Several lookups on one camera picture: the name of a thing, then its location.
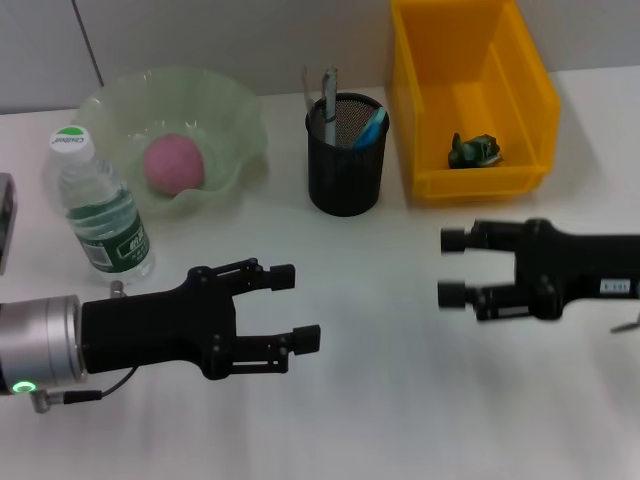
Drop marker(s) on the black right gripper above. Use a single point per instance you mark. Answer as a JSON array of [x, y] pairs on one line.
[[580, 270]]

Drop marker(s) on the yellow plastic bin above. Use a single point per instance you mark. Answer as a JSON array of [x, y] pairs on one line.
[[435, 110]]

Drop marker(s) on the green plastic wrapper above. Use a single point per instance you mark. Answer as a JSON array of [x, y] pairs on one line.
[[472, 155]]

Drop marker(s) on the clear green-label water bottle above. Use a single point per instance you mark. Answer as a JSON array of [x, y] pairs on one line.
[[107, 220]]

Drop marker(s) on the blue scissors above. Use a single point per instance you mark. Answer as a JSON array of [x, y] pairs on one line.
[[372, 130]]

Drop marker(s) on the green glass fruit bowl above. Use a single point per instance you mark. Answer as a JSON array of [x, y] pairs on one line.
[[225, 130]]

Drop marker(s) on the transparent plastic ruler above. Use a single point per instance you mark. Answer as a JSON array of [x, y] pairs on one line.
[[307, 92]]

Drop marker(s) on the white grey pen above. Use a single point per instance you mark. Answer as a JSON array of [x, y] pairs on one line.
[[330, 105]]

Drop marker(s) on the black mesh pen holder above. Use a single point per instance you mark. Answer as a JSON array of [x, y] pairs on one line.
[[345, 180]]

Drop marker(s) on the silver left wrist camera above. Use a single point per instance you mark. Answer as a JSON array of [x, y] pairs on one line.
[[6, 225]]

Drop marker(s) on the pink peach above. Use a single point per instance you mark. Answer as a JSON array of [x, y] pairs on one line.
[[175, 165]]

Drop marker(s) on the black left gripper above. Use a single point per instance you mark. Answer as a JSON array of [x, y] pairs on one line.
[[155, 330]]

